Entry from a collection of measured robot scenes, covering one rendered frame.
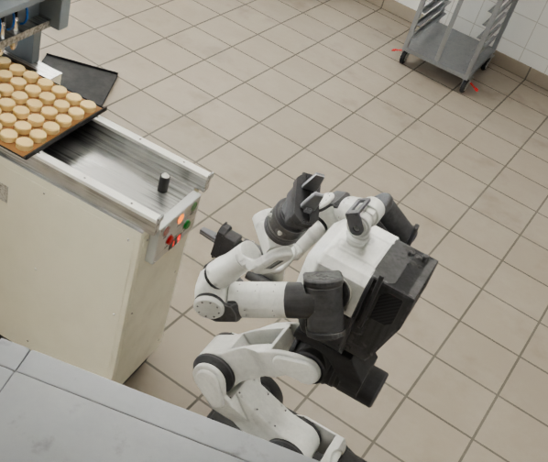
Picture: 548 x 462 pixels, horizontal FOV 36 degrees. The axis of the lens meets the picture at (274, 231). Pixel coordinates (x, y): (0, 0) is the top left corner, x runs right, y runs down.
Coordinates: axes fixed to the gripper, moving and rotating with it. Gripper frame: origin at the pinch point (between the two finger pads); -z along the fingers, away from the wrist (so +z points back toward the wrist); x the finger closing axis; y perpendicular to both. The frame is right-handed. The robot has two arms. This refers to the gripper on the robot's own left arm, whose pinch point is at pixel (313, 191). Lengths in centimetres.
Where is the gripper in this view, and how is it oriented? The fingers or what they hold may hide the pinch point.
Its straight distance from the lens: 177.8
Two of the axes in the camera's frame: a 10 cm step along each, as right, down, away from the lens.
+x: 0.8, -8.7, 4.9
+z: -3.7, 4.3, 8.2
